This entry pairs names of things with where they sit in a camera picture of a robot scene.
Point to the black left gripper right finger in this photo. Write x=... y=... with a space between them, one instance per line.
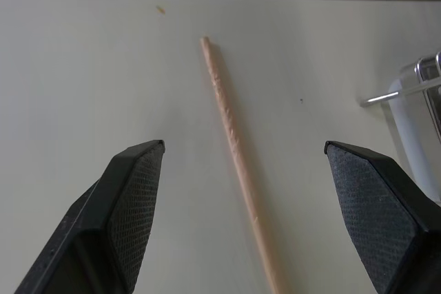
x=379 y=211

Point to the wooden chopstick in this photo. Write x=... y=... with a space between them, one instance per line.
x=237 y=163

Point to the white basket tray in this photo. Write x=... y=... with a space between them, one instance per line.
x=413 y=135

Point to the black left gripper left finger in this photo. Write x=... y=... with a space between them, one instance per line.
x=103 y=218

